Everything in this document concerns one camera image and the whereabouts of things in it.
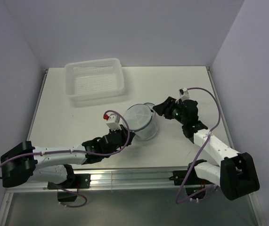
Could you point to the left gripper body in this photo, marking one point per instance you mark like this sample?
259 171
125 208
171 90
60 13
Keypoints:
124 137

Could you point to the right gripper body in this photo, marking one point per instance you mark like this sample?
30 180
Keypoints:
175 112

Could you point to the white mesh laundry bag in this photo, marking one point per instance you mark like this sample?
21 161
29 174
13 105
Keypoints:
142 120

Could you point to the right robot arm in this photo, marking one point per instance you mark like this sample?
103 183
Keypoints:
233 172

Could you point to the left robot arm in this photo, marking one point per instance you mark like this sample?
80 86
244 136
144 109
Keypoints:
26 162

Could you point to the white plastic basket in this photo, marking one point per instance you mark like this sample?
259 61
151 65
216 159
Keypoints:
94 79

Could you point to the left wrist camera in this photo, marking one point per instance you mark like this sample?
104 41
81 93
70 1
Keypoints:
112 121

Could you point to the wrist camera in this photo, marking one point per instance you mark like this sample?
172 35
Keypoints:
112 121
183 95

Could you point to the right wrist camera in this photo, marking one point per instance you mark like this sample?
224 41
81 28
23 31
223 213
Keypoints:
183 95

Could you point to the aluminium rail frame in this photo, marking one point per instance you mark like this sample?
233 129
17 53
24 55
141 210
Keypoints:
131 188

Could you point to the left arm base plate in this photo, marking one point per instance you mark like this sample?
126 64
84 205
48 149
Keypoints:
75 181

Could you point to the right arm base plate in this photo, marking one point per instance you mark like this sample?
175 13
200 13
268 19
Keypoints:
192 180

